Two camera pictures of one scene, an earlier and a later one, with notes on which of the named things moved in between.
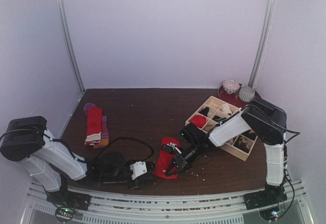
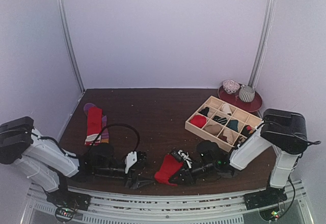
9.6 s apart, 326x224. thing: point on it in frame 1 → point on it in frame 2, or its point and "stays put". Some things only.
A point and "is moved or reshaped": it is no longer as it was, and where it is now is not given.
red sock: (165, 159) is moved or reshaped
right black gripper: (180, 161) → (186, 173)
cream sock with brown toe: (226, 108) stays put
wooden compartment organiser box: (213, 112) stays put
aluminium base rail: (280, 203) stays put
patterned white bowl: (230, 86) stays put
